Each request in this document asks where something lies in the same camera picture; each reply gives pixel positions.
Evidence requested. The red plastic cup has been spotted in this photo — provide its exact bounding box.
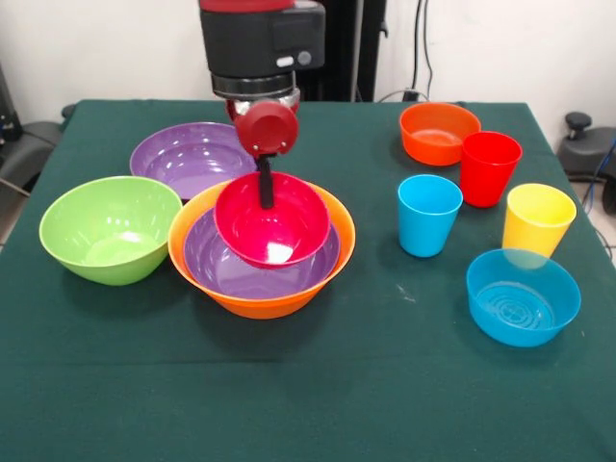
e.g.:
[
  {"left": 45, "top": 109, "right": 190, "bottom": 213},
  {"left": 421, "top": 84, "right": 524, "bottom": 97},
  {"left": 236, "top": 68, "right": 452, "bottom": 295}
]
[{"left": 459, "top": 130, "right": 524, "bottom": 209}]

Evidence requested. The black hanging cable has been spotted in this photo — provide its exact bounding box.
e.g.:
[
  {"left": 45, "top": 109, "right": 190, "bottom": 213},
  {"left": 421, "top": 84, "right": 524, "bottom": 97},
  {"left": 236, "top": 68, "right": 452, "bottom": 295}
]
[{"left": 379, "top": 0, "right": 434, "bottom": 103}]

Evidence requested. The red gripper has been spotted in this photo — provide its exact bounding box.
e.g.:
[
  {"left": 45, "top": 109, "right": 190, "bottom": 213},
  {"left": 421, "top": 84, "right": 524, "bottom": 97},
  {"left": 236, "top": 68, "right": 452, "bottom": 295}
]
[{"left": 225, "top": 91, "right": 302, "bottom": 210}]

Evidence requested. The green plastic bowl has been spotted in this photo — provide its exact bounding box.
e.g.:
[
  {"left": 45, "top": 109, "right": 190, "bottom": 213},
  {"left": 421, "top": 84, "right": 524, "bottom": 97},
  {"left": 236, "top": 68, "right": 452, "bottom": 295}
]
[{"left": 38, "top": 175, "right": 184, "bottom": 287}]

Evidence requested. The blue plastic bowl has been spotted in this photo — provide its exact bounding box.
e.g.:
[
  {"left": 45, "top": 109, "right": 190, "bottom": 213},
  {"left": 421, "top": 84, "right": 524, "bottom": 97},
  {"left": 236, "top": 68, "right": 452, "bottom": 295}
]
[{"left": 465, "top": 247, "right": 582, "bottom": 348}]

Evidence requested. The black padded chair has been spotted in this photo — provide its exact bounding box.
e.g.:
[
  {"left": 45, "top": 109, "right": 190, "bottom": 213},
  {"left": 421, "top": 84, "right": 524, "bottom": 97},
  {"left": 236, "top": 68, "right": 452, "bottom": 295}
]
[{"left": 0, "top": 118, "right": 64, "bottom": 193}]

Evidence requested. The large orange plastic bowl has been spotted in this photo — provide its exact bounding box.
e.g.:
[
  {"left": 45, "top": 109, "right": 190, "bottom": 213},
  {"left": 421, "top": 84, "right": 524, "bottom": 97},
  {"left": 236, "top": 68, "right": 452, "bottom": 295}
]
[{"left": 167, "top": 174, "right": 357, "bottom": 321}]

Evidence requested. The yellow plastic cup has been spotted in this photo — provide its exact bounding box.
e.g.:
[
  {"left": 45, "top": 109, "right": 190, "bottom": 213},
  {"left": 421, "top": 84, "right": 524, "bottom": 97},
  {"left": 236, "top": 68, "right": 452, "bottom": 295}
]
[{"left": 501, "top": 183, "right": 578, "bottom": 259}]

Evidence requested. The dark green tablecloth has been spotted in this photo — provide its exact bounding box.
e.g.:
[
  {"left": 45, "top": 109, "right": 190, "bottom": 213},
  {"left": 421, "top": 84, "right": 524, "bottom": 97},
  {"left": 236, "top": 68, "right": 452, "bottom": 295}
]
[{"left": 0, "top": 98, "right": 616, "bottom": 462}]

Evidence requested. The pink plastic bowl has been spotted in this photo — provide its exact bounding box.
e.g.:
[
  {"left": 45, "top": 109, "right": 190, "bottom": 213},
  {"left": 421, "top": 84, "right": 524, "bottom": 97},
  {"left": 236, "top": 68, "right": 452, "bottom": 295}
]
[{"left": 214, "top": 171, "right": 332, "bottom": 270}]

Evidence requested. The blue plastic cup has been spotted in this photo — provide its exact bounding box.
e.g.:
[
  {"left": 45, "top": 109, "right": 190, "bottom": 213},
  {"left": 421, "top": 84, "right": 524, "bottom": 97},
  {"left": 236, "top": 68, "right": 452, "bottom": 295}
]
[{"left": 397, "top": 173, "right": 464, "bottom": 258}]

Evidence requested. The purple plastic bowl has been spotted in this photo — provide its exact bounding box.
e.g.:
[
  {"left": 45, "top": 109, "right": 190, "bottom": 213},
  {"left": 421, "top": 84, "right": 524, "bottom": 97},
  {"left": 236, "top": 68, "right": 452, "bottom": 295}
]
[
  {"left": 183, "top": 206, "right": 341, "bottom": 299},
  {"left": 129, "top": 121, "right": 259, "bottom": 201}
]

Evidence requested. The small red-orange plastic bowl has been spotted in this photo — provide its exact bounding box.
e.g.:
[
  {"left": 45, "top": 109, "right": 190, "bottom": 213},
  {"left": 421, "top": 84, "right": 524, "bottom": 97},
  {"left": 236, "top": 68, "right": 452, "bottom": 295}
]
[{"left": 398, "top": 101, "right": 482, "bottom": 167}]

